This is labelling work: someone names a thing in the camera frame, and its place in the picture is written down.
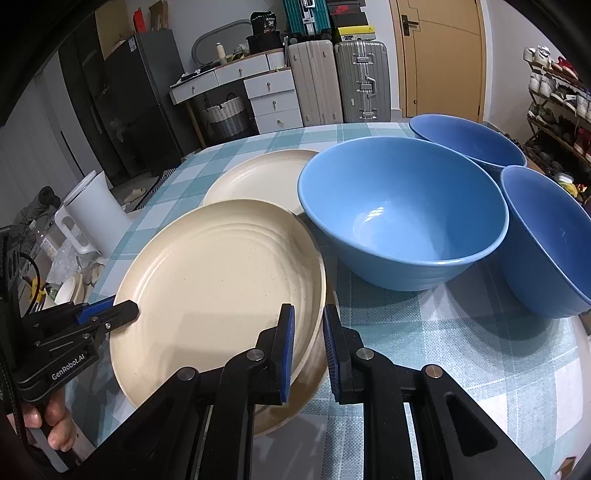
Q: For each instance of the white drawer desk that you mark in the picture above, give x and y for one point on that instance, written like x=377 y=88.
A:
x=270 y=99

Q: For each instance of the black yellow shoe box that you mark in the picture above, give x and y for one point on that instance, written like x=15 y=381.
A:
x=354 y=33

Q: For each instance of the red packet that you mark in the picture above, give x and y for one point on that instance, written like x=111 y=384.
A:
x=139 y=21

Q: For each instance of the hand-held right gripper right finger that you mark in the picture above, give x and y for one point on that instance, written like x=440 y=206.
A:
x=330 y=355

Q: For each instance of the grey wicker basket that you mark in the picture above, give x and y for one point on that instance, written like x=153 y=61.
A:
x=224 y=117

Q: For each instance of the dark cloth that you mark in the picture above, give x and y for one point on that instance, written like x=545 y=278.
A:
x=41 y=203

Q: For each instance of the silver suitcase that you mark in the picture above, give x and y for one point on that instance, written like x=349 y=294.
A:
x=362 y=81

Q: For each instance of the cream bottle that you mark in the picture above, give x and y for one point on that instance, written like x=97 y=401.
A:
x=221 y=53

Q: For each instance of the cream speckled plate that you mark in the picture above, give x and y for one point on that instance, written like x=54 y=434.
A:
x=258 y=180
x=212 y=295

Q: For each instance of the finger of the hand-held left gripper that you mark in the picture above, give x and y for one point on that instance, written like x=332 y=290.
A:
x=94 y=311
x=122 y=314

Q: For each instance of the wooden door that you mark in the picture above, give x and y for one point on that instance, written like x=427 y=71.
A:
x=443 y=60

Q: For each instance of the dark grey refrigerator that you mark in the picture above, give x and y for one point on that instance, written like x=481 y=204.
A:
x=138 y=101

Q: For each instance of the pile of dark shoes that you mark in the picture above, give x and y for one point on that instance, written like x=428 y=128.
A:
x=531 y=152

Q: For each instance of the black bag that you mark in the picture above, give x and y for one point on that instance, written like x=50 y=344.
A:
x=263 y=34

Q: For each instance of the person's left hand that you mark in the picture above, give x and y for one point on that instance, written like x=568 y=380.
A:
x=60 y=415

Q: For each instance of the cardboard sheet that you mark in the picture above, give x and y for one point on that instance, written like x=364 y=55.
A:
x=113 y=32

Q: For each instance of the white electric kettle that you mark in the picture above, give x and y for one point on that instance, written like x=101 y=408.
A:
x=97 y=212

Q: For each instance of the oval mirror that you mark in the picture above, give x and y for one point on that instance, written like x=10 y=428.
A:
x=205 y=44

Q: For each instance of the teal suitcase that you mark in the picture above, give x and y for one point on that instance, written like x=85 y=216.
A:
x=304 y=16

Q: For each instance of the beige suitcase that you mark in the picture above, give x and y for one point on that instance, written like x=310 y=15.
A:
x=314 y=83

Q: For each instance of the blue bowl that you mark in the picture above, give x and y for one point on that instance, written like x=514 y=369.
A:
x=401 y=217
x=466 y=138
x=549 y=240

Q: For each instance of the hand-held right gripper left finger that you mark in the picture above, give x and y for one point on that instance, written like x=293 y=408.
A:
x=286 y=355

